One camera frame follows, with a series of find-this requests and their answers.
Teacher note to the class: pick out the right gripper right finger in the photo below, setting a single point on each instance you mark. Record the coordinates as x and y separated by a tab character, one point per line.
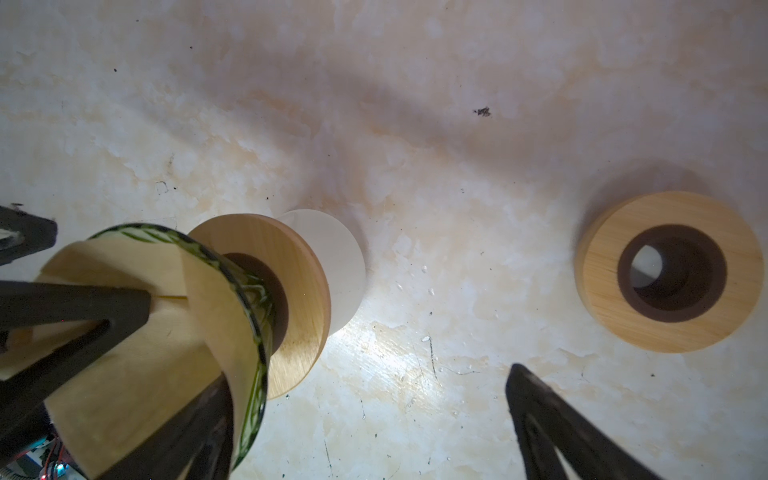
550	430

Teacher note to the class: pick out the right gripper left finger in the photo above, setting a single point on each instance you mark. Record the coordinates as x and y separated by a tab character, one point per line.
196	443

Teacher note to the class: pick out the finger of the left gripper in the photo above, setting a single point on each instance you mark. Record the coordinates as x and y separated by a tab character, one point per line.
51	332
27	234

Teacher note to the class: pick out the green glass dripper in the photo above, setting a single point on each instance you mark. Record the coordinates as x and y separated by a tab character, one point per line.
234	308

